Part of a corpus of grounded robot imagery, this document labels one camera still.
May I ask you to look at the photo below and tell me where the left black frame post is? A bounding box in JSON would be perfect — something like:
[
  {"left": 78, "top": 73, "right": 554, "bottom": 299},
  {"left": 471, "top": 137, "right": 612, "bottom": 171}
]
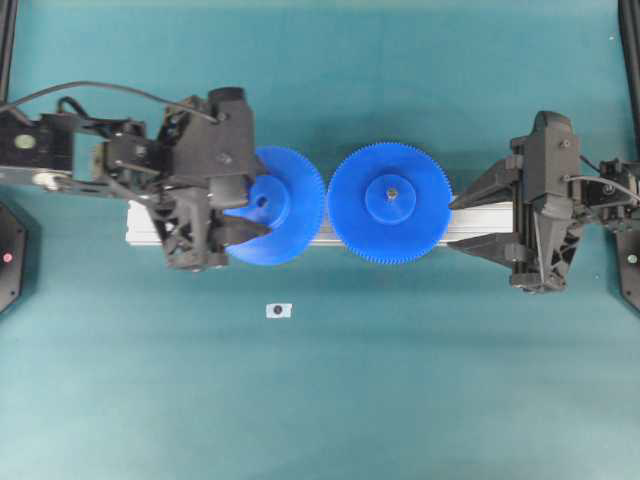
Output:
[{"left": 0, "top": 0, "right": 19, "bottom": 104}]

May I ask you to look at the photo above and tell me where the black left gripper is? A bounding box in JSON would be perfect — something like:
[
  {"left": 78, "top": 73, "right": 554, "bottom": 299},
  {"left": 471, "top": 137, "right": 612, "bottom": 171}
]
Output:
[{"left": 149, "top": 87, "right": 272, "bottom": 271}]

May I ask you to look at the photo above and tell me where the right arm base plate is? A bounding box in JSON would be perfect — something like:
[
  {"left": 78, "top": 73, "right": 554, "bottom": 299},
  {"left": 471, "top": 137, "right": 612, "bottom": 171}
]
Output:
[{"left": 615, "top": 231, "right": 640, "bottom": 313}]

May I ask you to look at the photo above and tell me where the right black frame post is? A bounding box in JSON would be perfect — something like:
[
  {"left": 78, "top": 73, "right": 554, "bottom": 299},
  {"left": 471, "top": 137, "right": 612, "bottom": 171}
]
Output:
[{"left": 618, "top": 0, "right": 639, "bottom": 150}]

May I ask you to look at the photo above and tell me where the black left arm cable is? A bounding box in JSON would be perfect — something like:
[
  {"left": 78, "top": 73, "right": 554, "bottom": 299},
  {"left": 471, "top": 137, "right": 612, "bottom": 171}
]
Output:
[{"left": 0, "top": 80, "right": 224, "bottom": 124}]

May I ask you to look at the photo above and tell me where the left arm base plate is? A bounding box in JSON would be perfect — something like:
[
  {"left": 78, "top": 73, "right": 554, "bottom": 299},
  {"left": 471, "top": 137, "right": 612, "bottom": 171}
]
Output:
[{"left": 0, "top": 203, "right": 28, "bottom": 313}]

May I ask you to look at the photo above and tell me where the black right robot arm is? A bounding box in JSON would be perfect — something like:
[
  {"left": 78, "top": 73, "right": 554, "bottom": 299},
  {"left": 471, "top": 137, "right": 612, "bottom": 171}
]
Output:
[{"left": 449, "top": 111, "right": 639, "bottom": 294}]

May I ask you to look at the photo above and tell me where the black frame post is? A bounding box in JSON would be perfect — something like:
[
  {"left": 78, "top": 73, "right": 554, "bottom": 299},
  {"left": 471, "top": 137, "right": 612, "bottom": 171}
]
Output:
[
  {"left": 618, "top": 0, "right": 639, "bottom": 150},
  {"left": 0, "top": 0, "right": 19, "bottom": 104}
]

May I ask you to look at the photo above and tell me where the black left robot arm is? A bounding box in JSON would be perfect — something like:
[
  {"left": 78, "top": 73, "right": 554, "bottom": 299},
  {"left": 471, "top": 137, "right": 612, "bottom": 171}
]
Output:
[{"left": 1, "top": 87, "right": 271, "bottom": 271}]

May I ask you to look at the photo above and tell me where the small blue gear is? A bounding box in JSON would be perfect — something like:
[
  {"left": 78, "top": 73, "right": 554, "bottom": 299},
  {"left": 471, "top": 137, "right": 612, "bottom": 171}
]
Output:
[{"left": 226, "top": 146, "right": 325, "bottom": 266}]

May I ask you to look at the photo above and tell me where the white marker sticker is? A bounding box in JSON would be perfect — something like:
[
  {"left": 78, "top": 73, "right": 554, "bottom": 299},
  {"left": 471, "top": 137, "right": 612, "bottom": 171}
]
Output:
[{"left": 265, "top": 303, "right": 293, "bottom": 319}]

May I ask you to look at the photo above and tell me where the aluminium extrusion rail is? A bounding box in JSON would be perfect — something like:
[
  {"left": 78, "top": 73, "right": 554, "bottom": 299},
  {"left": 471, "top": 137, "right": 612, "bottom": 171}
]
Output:
[{"left": 125, "top": 201, "right": 513, "bottom": 247}]

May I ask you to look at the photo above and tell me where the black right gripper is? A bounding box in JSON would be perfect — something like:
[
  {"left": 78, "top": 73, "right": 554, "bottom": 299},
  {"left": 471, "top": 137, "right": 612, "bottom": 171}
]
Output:
[{"left": 447, "top": 111, "right": 583, "bottom": 293}]

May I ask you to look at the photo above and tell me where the large blue gear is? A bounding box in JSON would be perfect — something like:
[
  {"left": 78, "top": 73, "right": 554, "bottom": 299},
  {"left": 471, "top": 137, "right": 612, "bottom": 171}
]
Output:
[{"left": 327, "top": 142, "right": 453, "bottom": 265}]

